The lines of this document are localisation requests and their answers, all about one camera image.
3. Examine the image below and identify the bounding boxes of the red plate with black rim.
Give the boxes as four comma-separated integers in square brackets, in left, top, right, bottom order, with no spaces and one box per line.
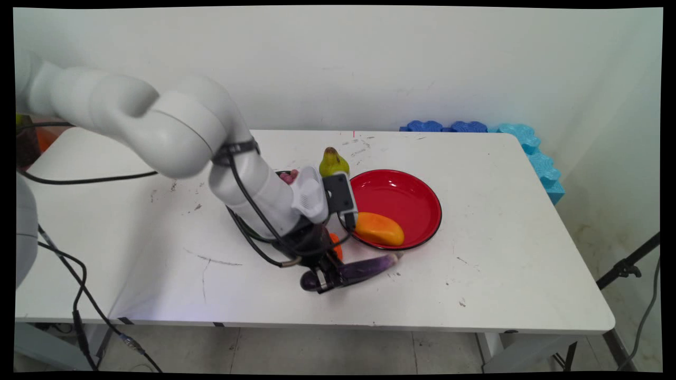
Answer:
[346,169,443,251]

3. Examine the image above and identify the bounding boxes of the white ribbed camera mount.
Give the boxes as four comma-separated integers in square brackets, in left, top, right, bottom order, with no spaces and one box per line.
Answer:
[292,168,330,224]

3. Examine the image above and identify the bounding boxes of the light blue foam tiles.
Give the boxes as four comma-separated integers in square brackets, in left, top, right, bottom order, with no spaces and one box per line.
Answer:
[487,123,566,206]

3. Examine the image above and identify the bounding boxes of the green toy pear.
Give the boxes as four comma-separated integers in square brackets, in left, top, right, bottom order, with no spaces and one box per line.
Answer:
[318,147,351,179]

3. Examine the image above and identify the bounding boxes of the grey hanging cable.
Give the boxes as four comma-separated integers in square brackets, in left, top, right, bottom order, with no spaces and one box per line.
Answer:
[617,255,662,371]

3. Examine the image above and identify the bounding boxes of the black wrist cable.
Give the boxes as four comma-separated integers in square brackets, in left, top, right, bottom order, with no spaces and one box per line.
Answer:
[224,153,355,268]

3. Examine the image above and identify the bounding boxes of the white table leg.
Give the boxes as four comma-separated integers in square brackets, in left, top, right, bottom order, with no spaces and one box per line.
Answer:
[15,322,112,371]

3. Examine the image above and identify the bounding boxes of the orange and dark box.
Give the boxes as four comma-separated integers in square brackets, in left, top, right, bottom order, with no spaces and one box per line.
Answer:
[15,113,60,169]

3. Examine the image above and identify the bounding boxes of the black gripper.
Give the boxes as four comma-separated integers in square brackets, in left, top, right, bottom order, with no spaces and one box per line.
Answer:
[287,221,346,295]

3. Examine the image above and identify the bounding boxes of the yellow orange toy mango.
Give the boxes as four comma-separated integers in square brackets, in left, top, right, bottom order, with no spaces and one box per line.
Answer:
[354,212,406,247]

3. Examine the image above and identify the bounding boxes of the black tripod stand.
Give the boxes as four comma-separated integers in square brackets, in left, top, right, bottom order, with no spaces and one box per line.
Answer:
[596,231,662,290]

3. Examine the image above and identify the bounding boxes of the black cable with connector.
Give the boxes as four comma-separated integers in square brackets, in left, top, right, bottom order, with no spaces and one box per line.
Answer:
[37,226,163,373]

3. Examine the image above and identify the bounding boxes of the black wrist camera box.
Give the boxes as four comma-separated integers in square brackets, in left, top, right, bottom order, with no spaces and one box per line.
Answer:
[322,173,359,231]

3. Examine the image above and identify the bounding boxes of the purple toy eggplant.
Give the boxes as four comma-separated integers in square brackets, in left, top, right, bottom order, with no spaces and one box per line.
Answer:
[300,252,405,292]

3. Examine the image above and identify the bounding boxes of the black velcro strap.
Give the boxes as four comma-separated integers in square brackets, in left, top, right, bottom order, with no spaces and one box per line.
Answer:
[212,138,261,167]

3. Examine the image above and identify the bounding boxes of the black cable to arm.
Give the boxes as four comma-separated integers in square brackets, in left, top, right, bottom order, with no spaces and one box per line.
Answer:
[16,121,159,186]

